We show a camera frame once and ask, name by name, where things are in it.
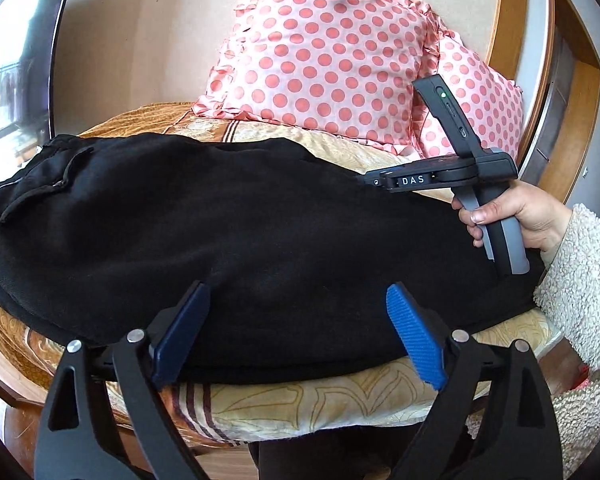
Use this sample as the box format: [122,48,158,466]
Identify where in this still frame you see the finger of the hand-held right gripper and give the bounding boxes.
[364,172,396,192]

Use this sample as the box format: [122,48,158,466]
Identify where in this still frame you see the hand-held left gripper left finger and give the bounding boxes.
[32,280,211,480]

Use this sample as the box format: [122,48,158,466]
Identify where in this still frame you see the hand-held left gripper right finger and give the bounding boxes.
[385,282,563,480]

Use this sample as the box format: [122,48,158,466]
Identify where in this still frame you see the black pants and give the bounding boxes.
[0,132,548,386]

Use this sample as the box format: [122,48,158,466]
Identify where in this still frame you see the person's right forearm fleece sleeve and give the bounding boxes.
[532,204,600,480]

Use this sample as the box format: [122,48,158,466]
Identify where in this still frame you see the person's right hand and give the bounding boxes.
[452,180,574,267]

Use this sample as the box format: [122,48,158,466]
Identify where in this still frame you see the small pink polka dot pillow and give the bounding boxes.
[414,30,526,162]

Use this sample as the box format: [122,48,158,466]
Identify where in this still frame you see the yellow patterned bedspread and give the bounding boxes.
[0,102,568,448]

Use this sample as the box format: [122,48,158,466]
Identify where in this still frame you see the large pink polka dot pillow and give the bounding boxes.
[192,0,446,153]

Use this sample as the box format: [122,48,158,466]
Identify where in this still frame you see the dark framed glass panel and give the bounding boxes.
[0,0,78,181]

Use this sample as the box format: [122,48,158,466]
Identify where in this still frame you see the wooden door frame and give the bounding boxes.
[482,0,600,206]

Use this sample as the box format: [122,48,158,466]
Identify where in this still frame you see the wooden bed frame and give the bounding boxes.
[0,332,151,480]

